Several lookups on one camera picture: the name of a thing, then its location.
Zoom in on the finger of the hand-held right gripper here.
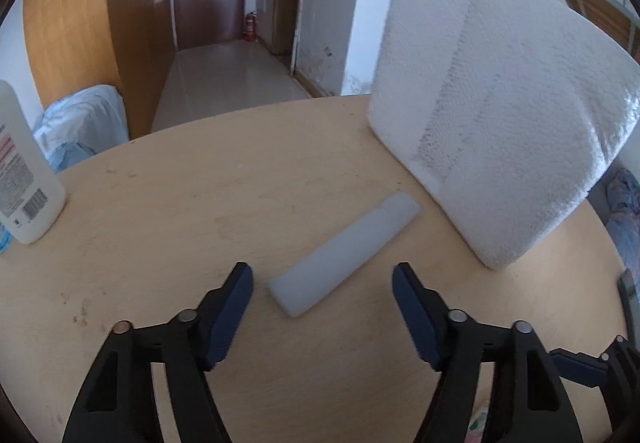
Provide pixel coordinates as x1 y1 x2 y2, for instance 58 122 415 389
549 334 640 420

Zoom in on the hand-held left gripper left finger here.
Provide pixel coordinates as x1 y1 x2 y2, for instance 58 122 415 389
61 262 254 443

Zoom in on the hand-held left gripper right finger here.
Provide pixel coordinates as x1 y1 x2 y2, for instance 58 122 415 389
391 262 586 443

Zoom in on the grey foam strip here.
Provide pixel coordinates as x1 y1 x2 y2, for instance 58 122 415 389
266 190 422 320

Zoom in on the white styrofoam box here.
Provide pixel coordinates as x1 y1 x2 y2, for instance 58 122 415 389
366 0 640 271

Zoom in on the blue patterned cloth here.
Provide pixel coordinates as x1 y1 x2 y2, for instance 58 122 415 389
605 168 640 274

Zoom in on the light blue cloth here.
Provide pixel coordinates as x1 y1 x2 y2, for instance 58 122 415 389
32 84 130 174

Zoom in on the white pump bottle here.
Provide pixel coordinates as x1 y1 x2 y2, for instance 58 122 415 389
0 79 67 245

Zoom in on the wooden wardrobe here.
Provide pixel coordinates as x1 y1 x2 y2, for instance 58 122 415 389
22 0 176 139

